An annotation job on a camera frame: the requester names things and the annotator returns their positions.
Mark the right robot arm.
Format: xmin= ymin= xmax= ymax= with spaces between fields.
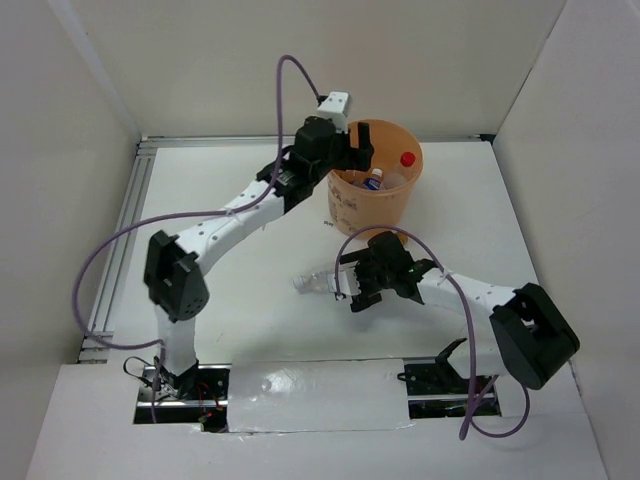
xmin=329 ymin=230 xmax=580 ymax=392

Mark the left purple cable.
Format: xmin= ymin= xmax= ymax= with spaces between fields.
xmin=72 ymin=54 xmax=323 ymax=401

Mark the red label bottle red cap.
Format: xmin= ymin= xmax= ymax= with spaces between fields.
xmin=383 ymin=151 xmax=416 ymax=189

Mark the white taped cover sheet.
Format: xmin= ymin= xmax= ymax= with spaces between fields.
xmin=227 ymin=359 xmax=412 ymax=434

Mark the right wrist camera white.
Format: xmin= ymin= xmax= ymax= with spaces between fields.
xmin=327 ymin=267 xmax=360 ymax=298

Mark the Pocari Sweat blue label bottle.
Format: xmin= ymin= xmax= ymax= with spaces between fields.
xmin=362 ymin=168 xmax=383 ymax=191

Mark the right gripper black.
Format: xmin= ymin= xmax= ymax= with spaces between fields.
xmin=340 ymin=248 xmax=394 ymax=313

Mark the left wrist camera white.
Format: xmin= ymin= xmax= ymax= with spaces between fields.
xmin=316 ymin=91 xmax=351 ymax=134

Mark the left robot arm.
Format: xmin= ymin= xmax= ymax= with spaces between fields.
xmin=143 ymin=116 xmax=374 ymax=399

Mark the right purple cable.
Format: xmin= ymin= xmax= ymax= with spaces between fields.
xmin=334 ymin=224 xmax=532 ymax=442

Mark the clear bottle white cap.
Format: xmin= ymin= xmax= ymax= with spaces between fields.
xmin=292 ymin=271 xmax=332 ymax=294

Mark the orange juice bottle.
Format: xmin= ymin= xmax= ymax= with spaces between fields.
xmin=395 ymin=233 xmax=408 ymax=246

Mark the peach capybara plastic bin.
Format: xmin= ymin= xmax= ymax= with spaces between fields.
xmin=327 ymin=119 xmax=424 ymax=235

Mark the purple cable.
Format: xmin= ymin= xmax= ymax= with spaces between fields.
xmin=334 ymin=224 xmax=532 ymax=442
xmin=72 ymin=54 xmax=323 ymax=401

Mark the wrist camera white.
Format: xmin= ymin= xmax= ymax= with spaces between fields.
xmin=316 ymin=91 xmax=351 ymax=134
xmin=327 ymin=267 xmax=360 ymax=298

